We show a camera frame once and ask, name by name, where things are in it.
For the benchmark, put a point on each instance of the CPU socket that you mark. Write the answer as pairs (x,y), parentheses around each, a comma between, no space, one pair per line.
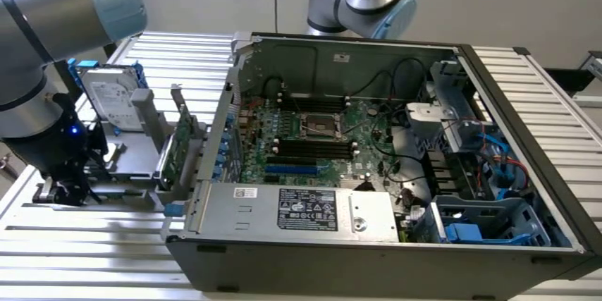
(322,126)

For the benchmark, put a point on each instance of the blue expansion slot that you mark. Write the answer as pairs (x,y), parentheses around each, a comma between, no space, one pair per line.
(290,169)

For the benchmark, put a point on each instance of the silver coin cell battery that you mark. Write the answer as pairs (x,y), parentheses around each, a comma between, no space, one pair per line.
(373,111)

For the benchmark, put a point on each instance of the black box beside table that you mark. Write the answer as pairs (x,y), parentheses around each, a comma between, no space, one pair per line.
(567,80)

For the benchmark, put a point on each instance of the short black expansion slot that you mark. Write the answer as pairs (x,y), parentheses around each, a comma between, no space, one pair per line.
(278,178)

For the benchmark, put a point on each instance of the black RAM slot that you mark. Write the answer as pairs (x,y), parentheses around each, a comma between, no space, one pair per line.
(313,104)
(314,141)
(314,151)
(313,109)
(313,100)
(314,146)
(313,96)
(314,155)

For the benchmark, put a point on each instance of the green graphics card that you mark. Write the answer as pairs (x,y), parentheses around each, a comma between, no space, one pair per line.
(181,142)

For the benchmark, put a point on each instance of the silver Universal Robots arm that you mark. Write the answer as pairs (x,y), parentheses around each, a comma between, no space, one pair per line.
(42,8)

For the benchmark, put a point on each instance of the grey power supply unit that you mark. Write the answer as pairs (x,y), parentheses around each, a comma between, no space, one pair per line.
(249,213)

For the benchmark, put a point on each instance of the silver metal drive cage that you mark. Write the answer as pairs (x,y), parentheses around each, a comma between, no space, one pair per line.
(452,117)

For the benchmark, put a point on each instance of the black open PC case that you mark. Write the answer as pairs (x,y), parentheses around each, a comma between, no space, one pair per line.
(377,265)

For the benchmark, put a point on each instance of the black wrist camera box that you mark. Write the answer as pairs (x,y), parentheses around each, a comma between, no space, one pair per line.
(75,128)

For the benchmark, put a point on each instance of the blue plastic case latch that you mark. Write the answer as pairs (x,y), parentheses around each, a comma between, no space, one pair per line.
(174,208)

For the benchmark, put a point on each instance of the hard disk with blue rails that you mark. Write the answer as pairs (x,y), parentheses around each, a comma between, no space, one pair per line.
(116,100)

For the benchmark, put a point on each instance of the grey parts rack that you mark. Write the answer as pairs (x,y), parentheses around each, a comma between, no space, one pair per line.
(137,160)

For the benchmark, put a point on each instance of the green motherboard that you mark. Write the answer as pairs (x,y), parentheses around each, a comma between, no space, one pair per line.
(282,121)

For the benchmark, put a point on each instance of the blue plastic disk bay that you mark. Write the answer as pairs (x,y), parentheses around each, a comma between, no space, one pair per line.
(489,209)

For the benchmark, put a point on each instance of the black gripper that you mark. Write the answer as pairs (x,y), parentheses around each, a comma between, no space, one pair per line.
(57,160)

